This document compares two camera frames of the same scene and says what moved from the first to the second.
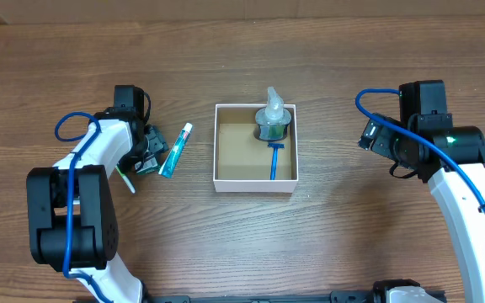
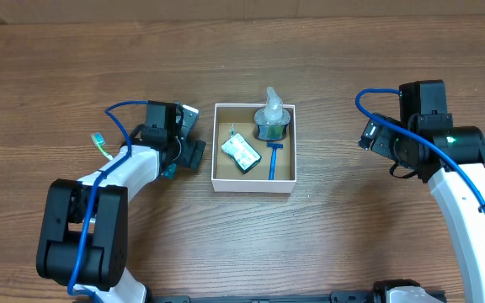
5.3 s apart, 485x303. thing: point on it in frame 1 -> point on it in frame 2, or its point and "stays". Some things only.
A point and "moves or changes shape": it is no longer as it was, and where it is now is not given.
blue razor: [275, 146] stays
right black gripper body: [385, 137] stays
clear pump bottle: [274, 119] stays
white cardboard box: [242, 160] stays
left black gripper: [152, 148] -> [194, 153]
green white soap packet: [148, 166] moves or changes shape
